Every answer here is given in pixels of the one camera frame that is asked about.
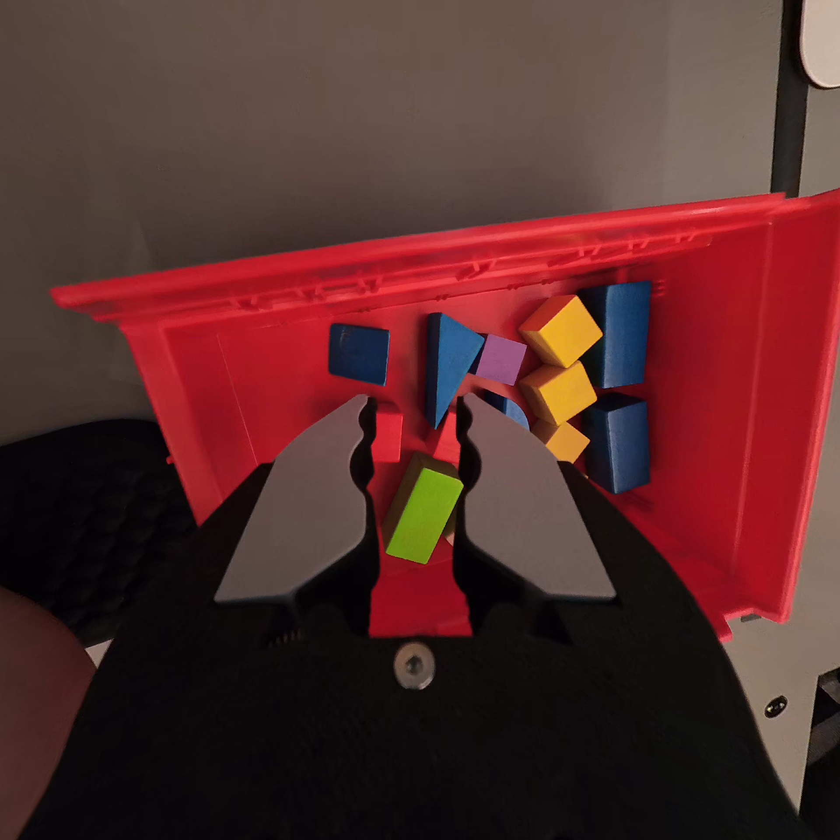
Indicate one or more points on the green wooden block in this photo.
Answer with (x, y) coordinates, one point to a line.
(423, 512)

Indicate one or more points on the yellow cube block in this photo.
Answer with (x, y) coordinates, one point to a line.
(564, 441)

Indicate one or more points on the yellow wooden block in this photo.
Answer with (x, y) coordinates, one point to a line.
(561, 394)
(568, 331)

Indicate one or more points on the red wooden block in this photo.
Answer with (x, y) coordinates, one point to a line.
(389, 433)

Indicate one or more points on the red plastic bin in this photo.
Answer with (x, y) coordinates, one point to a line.
(709, 459)

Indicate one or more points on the blue half-cylinder block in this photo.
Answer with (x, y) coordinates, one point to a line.
(508, 407)

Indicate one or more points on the white metal stand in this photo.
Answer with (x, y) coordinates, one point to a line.
(820, 39)

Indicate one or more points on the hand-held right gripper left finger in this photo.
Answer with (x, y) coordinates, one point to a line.
(302, 525)

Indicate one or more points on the small blue wooden block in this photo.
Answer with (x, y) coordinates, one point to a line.
(358, 354)
(446, 354)

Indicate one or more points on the purple wooden block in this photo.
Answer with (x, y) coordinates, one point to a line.
(502, 361)

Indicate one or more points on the blue rectangular block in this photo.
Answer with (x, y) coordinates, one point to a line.
(620, 334)

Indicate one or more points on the black textured armrest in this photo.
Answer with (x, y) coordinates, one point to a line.
(85, 512)

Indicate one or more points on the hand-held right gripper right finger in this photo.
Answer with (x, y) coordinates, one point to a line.
(525, 525)

